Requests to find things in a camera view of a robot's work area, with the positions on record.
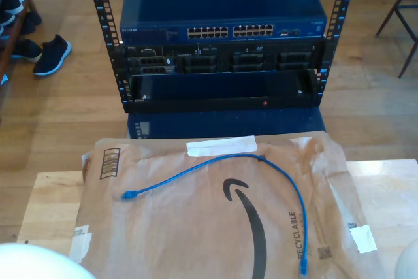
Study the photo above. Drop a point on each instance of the blue device under rack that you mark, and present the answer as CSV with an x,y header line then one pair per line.
x,y
228,125

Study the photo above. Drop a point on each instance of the white tape strip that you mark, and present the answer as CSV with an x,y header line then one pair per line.
x,y
222,145

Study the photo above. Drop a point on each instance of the black rack server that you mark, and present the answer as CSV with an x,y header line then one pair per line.
x,y
222,60

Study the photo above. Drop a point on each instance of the brown packing paper envelope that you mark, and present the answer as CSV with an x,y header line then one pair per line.
x,y
179,226

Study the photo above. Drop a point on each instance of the white paper label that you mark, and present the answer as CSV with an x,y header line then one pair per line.
x,y
362,239
80,243

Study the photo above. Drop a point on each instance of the dark metal chair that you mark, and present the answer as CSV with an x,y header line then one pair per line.
x,y
389,15

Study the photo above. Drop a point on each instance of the wooden shoe rack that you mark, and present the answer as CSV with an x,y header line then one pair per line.
x,y
6,53

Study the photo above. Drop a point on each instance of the black rack frame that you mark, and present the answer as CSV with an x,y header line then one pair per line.
x,y
116,63

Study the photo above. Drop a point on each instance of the blue network switch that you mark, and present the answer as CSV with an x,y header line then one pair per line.
x,y
222,4

